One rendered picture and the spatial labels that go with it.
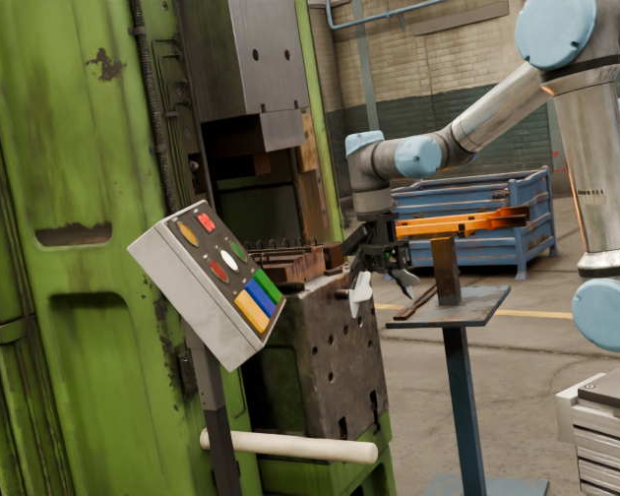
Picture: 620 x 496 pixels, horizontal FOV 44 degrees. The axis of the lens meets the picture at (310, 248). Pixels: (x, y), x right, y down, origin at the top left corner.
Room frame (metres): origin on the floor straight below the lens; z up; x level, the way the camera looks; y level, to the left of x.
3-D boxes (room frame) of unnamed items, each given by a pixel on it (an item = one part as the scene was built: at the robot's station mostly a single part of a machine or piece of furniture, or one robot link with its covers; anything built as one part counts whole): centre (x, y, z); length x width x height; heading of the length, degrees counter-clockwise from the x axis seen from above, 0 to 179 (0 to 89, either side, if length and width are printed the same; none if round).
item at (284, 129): (2.10, 0.20, 1.32); 0.42 x 0.20 x 0.10; 59
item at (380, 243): (1.48, -0.14, 1.07); 0.09 x 0.08 x 0.12; 32
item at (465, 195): (6.04, -1.25, 0.36); 1.20 x 0.80 x 0.72; 53
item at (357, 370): (2.15, 0.18, 0.69); 0.56 x 0.38 x 0.45; 59
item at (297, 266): (2.10, 0.20, 0.96); 0.42 x 0.20 x 0.09; 59
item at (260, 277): (1.55, 0.10, 1.01); 0.07 x 0.05 x 0.07; 174
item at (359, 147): (1.49, -0.14, 1.23); 0.09 x 0.08 x 0.11; 40
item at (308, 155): (2.33, -0.03, 1.27); 0.09 x 0.02 x 0.17; 149
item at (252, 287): (1.45, 0.11, 1.01); 0.07 x 0.05 x 0.07; 174
